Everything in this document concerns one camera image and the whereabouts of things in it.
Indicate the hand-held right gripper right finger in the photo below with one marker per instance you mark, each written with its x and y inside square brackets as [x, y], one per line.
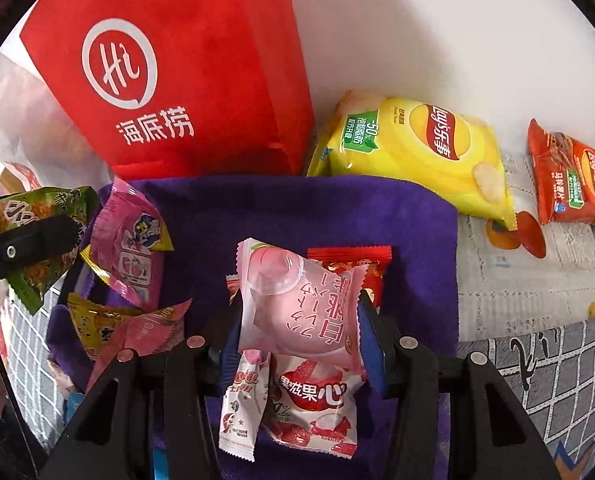
[372, 350]

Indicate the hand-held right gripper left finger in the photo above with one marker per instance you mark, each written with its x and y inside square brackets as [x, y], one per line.
[230, 345]

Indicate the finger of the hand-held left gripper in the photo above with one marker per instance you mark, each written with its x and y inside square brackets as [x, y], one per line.
[27, 247]

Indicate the green snack packet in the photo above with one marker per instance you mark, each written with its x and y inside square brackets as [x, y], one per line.
[42, 201]

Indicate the pale pink peach packet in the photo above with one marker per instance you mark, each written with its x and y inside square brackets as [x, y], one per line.
[297, 310]

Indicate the white strawberry snack packet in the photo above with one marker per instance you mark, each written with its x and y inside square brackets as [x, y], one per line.
[307, 400]

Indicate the small white red-starred packet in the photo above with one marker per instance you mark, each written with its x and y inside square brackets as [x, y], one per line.
[240, 410]

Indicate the pink snack packet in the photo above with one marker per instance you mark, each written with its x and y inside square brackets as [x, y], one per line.
[147, 335]
[132, 245]

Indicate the small red candy packet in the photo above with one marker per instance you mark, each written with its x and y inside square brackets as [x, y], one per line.
[347, 260]

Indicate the small yellow snack packet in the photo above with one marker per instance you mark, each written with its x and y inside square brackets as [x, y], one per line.
[97, 325]

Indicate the white plastic shopping bag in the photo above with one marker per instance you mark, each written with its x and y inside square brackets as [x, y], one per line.
[37, 125]

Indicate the purple towel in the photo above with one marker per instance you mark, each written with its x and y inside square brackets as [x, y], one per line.
[227, 210]

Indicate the white printed bed sheet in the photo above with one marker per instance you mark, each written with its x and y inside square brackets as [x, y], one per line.
[502, 285]

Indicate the grey checkered blanket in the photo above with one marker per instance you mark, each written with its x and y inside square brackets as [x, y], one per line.
[527, 385]

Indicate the yellow chips bag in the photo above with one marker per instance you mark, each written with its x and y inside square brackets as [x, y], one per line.
[427, 160]

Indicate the red paper bag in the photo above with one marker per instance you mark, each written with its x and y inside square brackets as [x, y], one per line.
[202, 60]

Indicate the orange-red chips bag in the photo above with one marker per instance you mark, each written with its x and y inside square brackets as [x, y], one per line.
[572, 180]

